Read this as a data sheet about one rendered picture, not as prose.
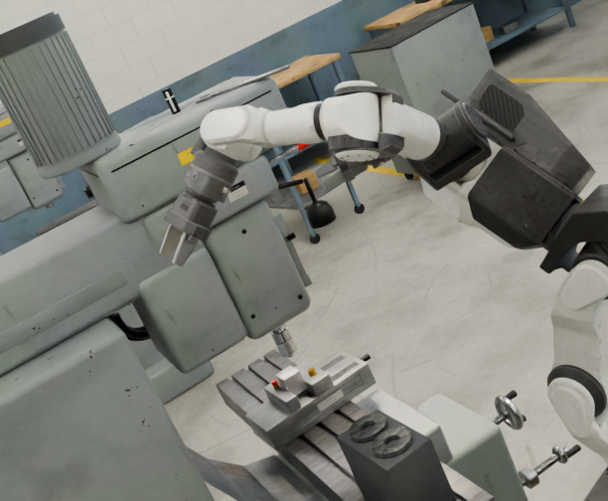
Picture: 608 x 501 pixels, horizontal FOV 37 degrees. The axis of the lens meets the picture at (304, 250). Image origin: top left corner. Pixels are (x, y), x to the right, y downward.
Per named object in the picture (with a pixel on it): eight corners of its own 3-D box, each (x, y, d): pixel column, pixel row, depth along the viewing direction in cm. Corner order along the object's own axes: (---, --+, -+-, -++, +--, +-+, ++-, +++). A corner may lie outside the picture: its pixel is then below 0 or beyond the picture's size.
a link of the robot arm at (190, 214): (220, 249, 170) (247, 191, 170) (178, 230, 165) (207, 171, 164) (192, 232, 181) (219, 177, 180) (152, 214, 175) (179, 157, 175)
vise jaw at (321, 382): (309, 371, 266) (304, 360, 264) (334, 385, 252) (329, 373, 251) (293, 382, 264) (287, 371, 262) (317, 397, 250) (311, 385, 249)
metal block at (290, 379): (298, 382, 259) (289, 365, 257) (307, 388, 254) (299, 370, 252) (283, 392, 257) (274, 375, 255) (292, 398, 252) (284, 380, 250)
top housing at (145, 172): (260, 129, 240) (235, 73, 235) (301, 134, 217) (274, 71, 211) (101, 214, 226) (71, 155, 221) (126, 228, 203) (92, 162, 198)
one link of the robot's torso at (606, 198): (696, 196, 177) (619, 145, 183) (670, 228, 170) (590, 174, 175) (631, 282, 198) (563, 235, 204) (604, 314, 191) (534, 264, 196)
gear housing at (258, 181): (246, 180, 240) (230, 146, 237) (282, 189, 218) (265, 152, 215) (134, 241, 230) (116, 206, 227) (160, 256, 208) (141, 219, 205)
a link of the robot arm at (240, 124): (225, 159, 176) (283, 151, 169) (196, 144, 168) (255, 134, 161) (228, 127, 177) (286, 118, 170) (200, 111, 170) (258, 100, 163)
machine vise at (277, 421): (351, 369, 272) (337, 339, 268) (377, 383, 259) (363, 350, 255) (254, 434, 260) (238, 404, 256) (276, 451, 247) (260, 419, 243)
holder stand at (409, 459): (404, 471, 216) (375, 403, 210) (460, 507, 197) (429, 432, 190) (365, 500, 212) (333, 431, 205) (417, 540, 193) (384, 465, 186)
